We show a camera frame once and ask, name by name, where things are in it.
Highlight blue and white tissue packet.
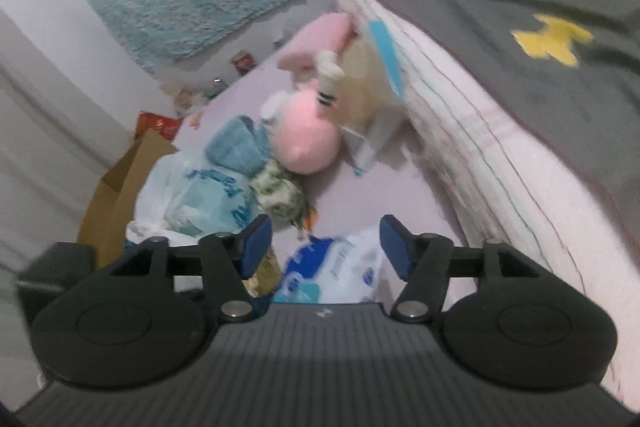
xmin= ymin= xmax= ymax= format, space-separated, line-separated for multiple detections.
xmin=272 ymin=229 xmax=389 ymax=306

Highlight white curtain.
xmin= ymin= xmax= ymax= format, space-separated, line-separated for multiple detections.
xmin=0 ymin=9 xmax=136 ymax=268

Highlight brown cardboard box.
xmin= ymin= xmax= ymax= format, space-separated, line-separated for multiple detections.
xmin=76 ymin=129 xmax=181 ymax=269

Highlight red printed bag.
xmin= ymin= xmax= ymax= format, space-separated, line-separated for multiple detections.
xmin=135 ymin=111 xmax=184 ymax=143

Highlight pink plush toy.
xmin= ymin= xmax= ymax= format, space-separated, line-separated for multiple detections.
xmin=260 ymin=49 xmax=347 ymax=176

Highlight white rolled quilt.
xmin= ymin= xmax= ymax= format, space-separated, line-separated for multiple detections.
xmin=320 ymin=0 xmax=640 ymax=360

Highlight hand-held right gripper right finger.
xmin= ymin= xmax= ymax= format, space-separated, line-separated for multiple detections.
xmin=378 ymin=214 xmax=544 ymax=323

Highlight teal towel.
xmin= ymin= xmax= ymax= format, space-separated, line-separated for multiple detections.
xmin=204 ymin=116 xmax=274 ymax=173

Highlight small red packet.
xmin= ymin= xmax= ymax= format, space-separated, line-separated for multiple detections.
xmin=230 ymin=50 xmax=259 ymax=74

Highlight gold box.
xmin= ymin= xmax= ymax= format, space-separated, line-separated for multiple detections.
xmin=242 ymin=247 xmax=284 ymax=301

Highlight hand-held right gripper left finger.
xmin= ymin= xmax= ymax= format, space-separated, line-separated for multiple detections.
xmin=107 ymin=214 xmax=274 ymax=323

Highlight patterned rolled cloth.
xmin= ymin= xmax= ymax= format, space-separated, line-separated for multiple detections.
xmin=249 ymin=158 xmax=312 ymax=229

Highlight grey blanket yellow stars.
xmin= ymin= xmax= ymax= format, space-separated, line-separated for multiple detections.
xmin=345 ymin=0 xmax=640 ymax=224

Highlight white plastic bag blue print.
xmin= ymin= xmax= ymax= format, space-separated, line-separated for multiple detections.
xmin=125 ymin=151 xmax=267 ymax=249

